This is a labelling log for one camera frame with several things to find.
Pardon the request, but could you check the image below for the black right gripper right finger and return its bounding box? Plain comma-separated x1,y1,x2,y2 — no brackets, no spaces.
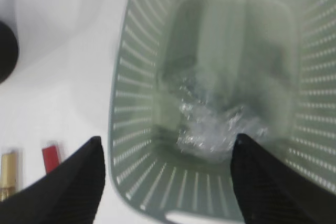
230,133,335,223

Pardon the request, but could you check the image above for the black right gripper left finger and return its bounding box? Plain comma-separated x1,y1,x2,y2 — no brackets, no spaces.
1,136,106,223

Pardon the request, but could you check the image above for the clear plastic sheet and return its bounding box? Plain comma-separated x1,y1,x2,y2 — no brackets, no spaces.
176,77,268,163

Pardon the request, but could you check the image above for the red glitter glue pen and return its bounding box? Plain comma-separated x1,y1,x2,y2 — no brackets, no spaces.
41,141,61,174

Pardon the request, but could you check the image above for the gold glitter glue pen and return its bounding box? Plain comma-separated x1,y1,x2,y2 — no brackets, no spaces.
1,151,18,201

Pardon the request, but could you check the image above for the green woven plastic basket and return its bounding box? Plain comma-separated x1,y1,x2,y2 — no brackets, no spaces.
109,0,335,223

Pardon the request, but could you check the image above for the black mesh pen holder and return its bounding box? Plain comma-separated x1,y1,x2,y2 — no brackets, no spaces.
0,22,19,83

